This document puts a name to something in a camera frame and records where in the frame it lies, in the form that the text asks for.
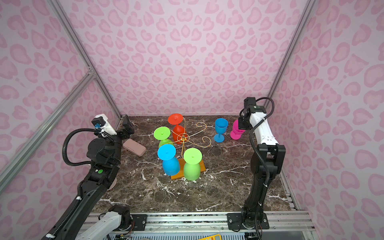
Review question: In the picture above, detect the blue wine glass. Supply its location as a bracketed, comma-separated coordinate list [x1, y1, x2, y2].
[158, 144, 180, 176]
[214, 118, 229, 143]

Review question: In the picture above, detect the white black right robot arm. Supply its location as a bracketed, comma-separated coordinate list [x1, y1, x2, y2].
[227, 97, 286, 240]

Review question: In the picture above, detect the right black corrugated cable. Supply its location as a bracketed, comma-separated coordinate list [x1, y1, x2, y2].
[247, 96, 276, 238]

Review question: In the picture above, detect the magenta wine glass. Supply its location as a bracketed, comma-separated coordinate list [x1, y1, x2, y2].
[230, 120, 245, 140]

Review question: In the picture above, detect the yellow plastic object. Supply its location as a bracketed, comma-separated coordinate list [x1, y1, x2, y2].
[203, 234, 222, 240]

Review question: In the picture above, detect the red wine glass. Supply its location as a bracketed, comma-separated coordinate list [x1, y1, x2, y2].
[168, 114, 186, 145]

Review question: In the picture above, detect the gold wire glass rack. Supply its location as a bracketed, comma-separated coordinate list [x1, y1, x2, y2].
[171, 118, 212, 180]

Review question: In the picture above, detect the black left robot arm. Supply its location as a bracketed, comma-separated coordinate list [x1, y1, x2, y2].
[43, 115, 135, 240]

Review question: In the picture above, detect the pink pen cup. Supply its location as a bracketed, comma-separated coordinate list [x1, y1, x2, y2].
[108, 179, 117, 191]

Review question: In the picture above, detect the green wine glass back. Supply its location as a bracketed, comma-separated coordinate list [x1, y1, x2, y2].
[154, 127, 174, 148]

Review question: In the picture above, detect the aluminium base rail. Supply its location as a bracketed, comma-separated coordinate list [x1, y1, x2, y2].
[76, 211, 319, 240]

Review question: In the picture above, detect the blue wine glass front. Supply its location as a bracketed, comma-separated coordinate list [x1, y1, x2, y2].
[158, 144, 180, 176]

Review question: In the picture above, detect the pink rectangular case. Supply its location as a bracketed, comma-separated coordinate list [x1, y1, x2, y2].
[123, 139, 147, 157]

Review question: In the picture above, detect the green wine glass front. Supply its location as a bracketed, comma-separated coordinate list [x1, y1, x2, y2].
[183, 148, 203, 181]

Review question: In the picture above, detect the green wine glass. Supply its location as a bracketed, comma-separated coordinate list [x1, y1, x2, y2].
[154, 127, 174, 148]
[183, 148, 203, 181]

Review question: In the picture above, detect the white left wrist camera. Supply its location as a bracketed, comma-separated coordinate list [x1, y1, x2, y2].
[91, 114, 117, 137]

